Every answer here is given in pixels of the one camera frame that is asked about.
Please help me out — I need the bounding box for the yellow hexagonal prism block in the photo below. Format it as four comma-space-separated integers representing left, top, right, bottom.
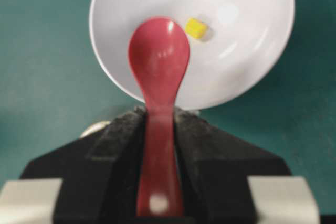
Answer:
184, 18, 207, 39

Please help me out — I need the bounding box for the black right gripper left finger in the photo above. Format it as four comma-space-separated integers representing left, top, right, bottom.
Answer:
21, 107, 145, 223

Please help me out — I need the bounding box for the white round bowl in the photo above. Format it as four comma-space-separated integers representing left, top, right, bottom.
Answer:
89, 0, 295, 110

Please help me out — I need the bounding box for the small speckled spoon rest dish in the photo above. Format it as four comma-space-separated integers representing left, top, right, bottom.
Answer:
79, 121, 111, 138

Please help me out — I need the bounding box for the pink ceramic spoon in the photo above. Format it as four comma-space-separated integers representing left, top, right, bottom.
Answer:
128, 17, 190, 217

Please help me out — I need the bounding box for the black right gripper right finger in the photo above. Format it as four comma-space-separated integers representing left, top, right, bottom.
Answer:
174, 108, 291, 223

